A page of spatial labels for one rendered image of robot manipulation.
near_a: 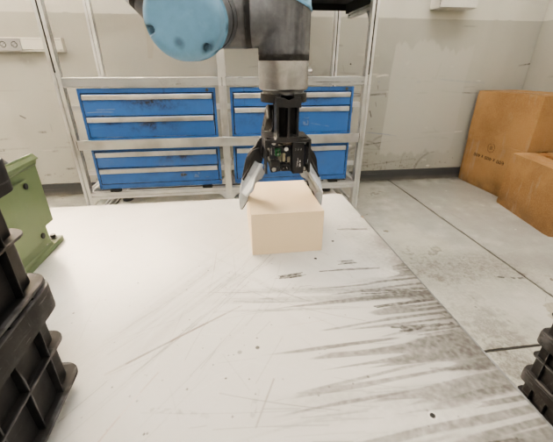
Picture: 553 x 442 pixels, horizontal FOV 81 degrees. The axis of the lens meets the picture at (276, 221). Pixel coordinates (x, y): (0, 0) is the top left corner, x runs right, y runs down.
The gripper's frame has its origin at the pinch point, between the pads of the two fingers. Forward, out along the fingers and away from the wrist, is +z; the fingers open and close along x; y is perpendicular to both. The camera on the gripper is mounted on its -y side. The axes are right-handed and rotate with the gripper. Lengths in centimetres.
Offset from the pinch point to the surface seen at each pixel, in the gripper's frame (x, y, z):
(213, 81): -16, -139, -14
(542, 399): 53, 18, 40
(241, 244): -7.6, 4.1, 5.3
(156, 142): -50, -137, 17
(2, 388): -25.8, 36.9, -3.1
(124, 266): -26.6, 8.7, 5.2
